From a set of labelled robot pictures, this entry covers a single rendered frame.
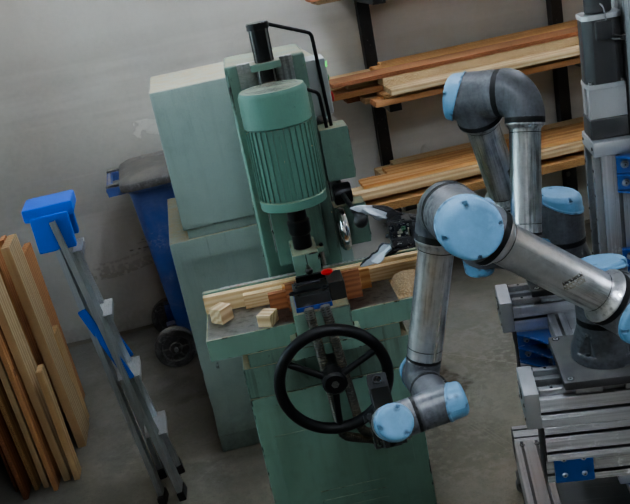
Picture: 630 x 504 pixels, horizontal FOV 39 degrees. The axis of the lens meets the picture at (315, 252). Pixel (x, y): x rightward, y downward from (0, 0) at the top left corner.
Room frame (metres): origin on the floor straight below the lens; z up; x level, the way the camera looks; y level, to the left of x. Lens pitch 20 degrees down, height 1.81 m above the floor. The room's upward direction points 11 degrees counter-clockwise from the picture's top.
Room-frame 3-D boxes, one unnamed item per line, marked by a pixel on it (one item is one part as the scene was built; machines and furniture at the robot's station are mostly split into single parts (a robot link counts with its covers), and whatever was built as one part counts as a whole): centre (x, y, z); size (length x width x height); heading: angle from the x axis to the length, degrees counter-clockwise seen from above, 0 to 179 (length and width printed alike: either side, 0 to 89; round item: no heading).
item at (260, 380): (2.34, 0.03, 0.76); 0.57 x 0.45 x 0.09; 2
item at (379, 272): (2.23, -0.06, 0.92); 0.55 x 0.02 x 0.04; 92
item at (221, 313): (2.16, 0.27, 0.92); 0.05 x 0.04 x 0.04; 140
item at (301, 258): (2.24, 0.03, 0.99); 0.14 x 0.07 x 0.09; 2
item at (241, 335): (2.12, 0.02, 0.87); 0.61 x 0.30 x 0.06; 92
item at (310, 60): (2.55, -0.10, 1.40); 0.10 x 0.06 x 0.16; 2
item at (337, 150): (2.44, -0.12, 1.23); 0.09 x 0.08 x 0.15; 2
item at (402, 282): (2.15, -0.23, 0.92); 0.14 x 0.09 x 0.04; 2
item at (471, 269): (2.05, -0.41, 0.99); 0.11 x 0.08 x 0.11; 57
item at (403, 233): (2.04, -0.24, 1.09); 0.12 x 0.09 x 0.08; 92
